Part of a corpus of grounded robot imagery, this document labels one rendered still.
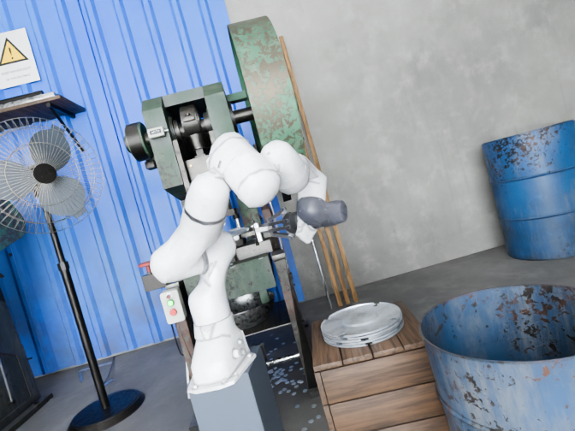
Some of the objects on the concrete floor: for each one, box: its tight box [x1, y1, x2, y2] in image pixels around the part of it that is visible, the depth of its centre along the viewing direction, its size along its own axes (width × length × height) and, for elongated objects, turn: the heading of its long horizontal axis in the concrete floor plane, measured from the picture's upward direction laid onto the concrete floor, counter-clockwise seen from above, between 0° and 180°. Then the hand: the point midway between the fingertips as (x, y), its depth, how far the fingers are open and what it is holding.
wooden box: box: [311, 300, 450, 431], centre depth 136 cm, size 40×38×35 cm
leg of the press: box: [261, 204, 320, 399], centre depth 208 cm, size 92×12×90 cm, turn 83°
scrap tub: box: [418, 284, 575, 431], centre depth 88 cm, size 42×42×48 cm
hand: (263, 228), depth 152 cm, fingers closed
